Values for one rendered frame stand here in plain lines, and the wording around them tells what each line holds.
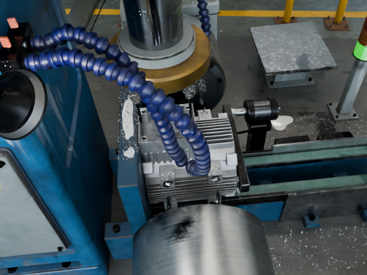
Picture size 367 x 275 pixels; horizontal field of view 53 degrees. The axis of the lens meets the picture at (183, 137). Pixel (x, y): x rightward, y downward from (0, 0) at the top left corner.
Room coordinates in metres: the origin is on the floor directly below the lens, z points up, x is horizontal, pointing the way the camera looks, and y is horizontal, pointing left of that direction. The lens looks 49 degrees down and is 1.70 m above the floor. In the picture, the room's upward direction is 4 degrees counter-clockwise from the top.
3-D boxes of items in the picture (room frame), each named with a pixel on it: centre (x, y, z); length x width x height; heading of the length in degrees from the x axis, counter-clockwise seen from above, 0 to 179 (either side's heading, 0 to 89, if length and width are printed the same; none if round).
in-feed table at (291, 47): (1.08, -0.40, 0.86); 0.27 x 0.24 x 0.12; 2
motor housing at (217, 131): (0.53, -0.01, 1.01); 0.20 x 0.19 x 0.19; 92
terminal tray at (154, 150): (0.53, 0.03, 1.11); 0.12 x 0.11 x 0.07; 92
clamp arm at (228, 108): (0.56, -0.12, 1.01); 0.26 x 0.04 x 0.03; 2
